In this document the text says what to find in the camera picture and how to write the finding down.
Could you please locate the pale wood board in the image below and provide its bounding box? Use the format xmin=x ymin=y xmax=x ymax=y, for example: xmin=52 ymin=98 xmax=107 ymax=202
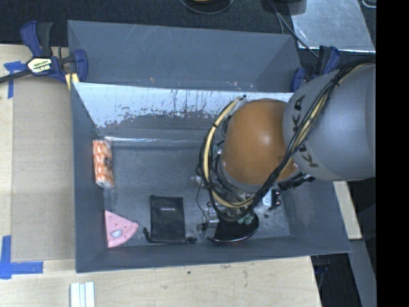
xmin=11 ymin=77 xmax=77 ymax=263

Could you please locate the orange and white patterned roll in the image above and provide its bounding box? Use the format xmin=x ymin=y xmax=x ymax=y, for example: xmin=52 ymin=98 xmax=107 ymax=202
xmin=91 ymin=139 xmax=116 ymax=190

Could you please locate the grey metal bin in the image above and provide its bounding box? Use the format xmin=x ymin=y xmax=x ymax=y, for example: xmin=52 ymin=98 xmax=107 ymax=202
xmin=66 ymin=20 xmax=353 ymax=273

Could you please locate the black drawstring pouch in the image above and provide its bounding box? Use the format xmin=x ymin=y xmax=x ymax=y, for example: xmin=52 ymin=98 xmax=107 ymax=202
xmin=142 ymin=194 xmax=197 ymax=245

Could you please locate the pink wedge toy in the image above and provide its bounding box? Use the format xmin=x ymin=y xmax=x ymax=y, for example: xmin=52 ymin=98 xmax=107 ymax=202
xmin=104 ymin=210 xmax=141 ymax=249

